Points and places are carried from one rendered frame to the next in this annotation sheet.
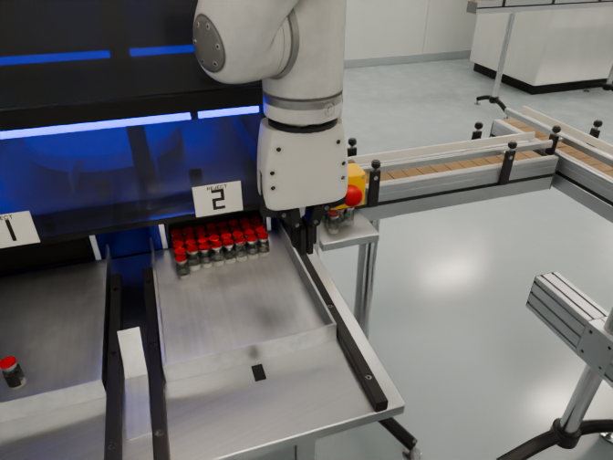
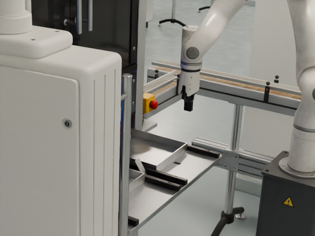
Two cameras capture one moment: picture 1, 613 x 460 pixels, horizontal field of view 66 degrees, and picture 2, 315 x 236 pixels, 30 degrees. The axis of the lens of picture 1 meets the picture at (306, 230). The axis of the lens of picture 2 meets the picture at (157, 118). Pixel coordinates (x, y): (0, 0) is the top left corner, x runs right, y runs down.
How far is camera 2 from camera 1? 193 cm
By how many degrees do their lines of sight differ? 39
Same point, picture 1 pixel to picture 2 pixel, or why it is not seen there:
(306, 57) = not seen: hidden behind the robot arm
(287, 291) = (154, 145)
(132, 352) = (141, 167)
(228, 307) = (142, 154)
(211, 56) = (194, 55)
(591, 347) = (228, 160)
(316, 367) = (191, 157)
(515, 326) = not seen: hidden behind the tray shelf
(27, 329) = not seen: hidden behind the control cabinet
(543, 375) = (199, 206)
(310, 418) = (204, 165)
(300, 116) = (198, 67)
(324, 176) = (197, 84)
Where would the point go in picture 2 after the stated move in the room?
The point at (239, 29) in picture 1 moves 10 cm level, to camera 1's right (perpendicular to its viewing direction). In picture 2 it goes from (204, 49) to (223, 45)
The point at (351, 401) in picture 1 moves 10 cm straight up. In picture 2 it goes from (209, 158) to (211, 136)
